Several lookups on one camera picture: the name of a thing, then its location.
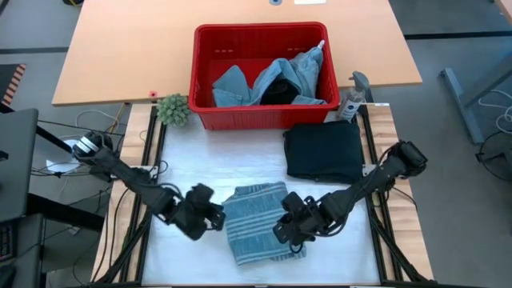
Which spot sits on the dark blue denim jeans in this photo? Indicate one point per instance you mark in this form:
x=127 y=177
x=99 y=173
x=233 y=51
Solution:
x=324 y=152

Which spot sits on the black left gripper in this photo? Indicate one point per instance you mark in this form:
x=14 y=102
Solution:
x=192 y=212

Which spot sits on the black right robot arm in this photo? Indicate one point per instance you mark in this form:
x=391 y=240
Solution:
x=372 y=180

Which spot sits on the light blue denim shirt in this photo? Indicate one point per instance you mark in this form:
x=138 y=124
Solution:
x=300 y=72

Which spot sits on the red plastic laundry bin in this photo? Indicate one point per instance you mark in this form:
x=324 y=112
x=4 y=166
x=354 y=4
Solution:
x=260 y=118

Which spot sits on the black aluminium table frame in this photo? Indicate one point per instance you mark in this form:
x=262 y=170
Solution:
x=402 y=259

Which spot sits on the dark hazard-edged floor mat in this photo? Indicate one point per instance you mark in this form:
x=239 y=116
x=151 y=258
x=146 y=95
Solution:
x=10 y=82

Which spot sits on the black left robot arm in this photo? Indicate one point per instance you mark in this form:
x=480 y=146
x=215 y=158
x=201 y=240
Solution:
x=132 y=180

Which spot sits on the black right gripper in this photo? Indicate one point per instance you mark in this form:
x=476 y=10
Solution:
x=314 y=216

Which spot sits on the blue white striped shirt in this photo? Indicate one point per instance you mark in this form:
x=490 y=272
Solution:
x=252 y=224

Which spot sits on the black round floor base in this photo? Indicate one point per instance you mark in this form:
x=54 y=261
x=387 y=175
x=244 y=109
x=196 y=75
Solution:
x=498 y=160

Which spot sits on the white card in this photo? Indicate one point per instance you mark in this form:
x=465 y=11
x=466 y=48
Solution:
x=310 y=1

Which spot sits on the black garment with print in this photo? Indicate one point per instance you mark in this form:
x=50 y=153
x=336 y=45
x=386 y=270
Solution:
x=280 y=94

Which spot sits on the small pink clip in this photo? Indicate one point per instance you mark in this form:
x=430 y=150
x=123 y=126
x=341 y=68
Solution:
x=153 y=94

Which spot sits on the green potted plant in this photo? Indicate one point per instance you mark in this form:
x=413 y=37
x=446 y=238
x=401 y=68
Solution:
x=173 y=110

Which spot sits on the white spray bottle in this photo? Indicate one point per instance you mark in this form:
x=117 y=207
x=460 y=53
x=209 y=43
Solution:
x=352 y=102

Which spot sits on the white round device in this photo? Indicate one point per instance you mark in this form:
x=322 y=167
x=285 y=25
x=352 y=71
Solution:
x=60 y=165

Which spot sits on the grey metal desk frame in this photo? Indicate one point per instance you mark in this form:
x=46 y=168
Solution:
x=460 y=100

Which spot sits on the light wooden table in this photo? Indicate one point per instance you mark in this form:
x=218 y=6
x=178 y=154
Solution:
x=120 y=52

